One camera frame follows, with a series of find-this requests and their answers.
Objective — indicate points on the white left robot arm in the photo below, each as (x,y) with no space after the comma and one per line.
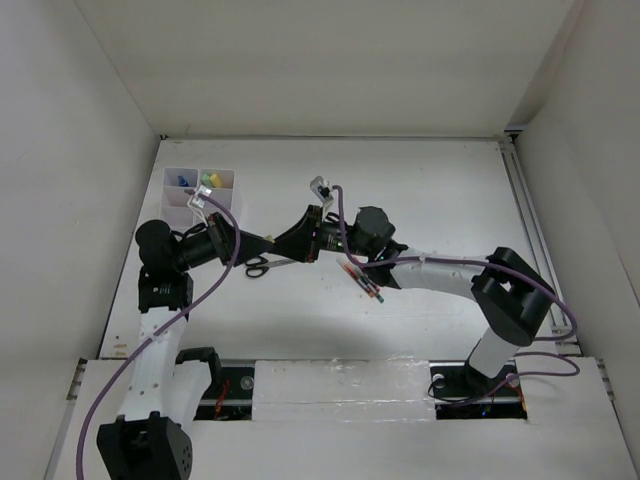
(149,438)

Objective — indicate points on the yellow highlighter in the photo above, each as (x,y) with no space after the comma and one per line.
(216,181)

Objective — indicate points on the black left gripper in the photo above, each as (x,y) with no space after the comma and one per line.
(221,237)

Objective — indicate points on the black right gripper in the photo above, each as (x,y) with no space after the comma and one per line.
(299,243)

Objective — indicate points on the black handled scissors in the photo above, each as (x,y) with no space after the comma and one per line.
(260,266)

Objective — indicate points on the red white marker pen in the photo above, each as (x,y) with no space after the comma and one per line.
(356,277)

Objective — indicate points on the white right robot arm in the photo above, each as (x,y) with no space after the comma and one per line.
(513,298)

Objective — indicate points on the white compartment organizer box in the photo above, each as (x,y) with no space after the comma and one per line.
(173,200)

